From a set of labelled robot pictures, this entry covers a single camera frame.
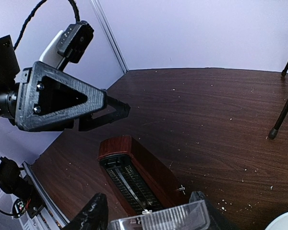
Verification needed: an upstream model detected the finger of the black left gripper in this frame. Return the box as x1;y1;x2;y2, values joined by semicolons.
14;61;106;132
78;96;131;131

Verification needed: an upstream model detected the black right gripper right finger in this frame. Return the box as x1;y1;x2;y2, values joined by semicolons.
189;191;230;230

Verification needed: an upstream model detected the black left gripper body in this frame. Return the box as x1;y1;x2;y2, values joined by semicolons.
0;88;18;120

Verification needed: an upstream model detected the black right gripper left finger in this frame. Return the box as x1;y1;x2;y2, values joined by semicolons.
62;193;108;230

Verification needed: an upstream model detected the clear plastic metronome cover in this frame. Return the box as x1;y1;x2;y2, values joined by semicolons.
108;201;209;230

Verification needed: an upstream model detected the red wooden metronome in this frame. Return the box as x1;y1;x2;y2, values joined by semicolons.
97;135;188;216

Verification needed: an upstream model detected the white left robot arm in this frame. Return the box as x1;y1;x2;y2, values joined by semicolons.
0;35;131;132

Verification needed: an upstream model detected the white ceramic bowl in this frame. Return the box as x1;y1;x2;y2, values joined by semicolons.
265;212;288;230

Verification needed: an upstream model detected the black music stand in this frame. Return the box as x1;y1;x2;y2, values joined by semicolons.
268;40;288;140

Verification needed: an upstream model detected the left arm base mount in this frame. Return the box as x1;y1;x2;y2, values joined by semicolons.
0;157;45;219

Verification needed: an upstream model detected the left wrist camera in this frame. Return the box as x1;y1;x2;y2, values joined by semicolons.
39;21;94;71

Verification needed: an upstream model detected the left aluminium corner post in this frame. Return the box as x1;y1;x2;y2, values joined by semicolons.
91;0;129;74

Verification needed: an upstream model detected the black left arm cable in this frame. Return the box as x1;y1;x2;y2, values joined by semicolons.
13;0;81;51

